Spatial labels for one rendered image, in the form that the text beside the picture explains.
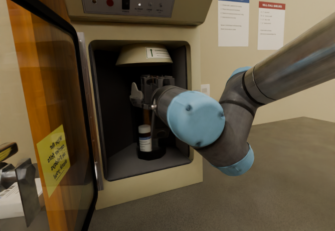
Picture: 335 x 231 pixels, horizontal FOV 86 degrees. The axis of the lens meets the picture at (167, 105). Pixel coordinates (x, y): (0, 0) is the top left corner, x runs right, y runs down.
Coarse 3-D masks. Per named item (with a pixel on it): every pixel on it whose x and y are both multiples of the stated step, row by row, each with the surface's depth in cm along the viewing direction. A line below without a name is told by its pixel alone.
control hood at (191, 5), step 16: (64, 0) 35; (80, 0) 35; (176, 0) 40; (192, 0) 41; (208, 0) 42; (80, 16) 38; (96, 16) 38; (112, 16) 39; (128, 16) 40; (144, 16) 41; (176, 16) 43; (192, 16) 44
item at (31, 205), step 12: (12, 168) 17; (24, 168) 16; (0, 180) 15; (12, 180) 16; (24, 180) 16; (24, 192) 16; (36, 192) 18; (24, 204) 16; (36, 204) 17; (24, 216) 16
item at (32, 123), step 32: (0, 0) 17; (0, 32) 17; (32, 32) 22; (64, 32) 32; (0, 64) 16; (32, 64) 21; (64, 64) 31; (0, 96) 16; (32, 96) 21; (64, 96) 30; (0, 128) 16; (32, 128) 20; (64, 128) 29; (0, 160) 16; (32, 160) 20; (64, 160) 28; (0, 192) 15; (64, 192) 27; (0, 224) 15; (32, 224) 19; (64, 224) 26
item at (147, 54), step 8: (128, 48) 49; (136, 48) 48; (144, 48) 48; (152, 48) 48; (160, 48) 50; (120, 56) 50; (128, 56) 48; (136, 56) 47; (144, 56) 47; (152, 56) 48; (160, 56) 49; (168, 56) 52; (120, 64) 49; (128, 64) 61; (136, 64) 62; (144, 64) 63; (152, 64) 63; (160, 64) 62
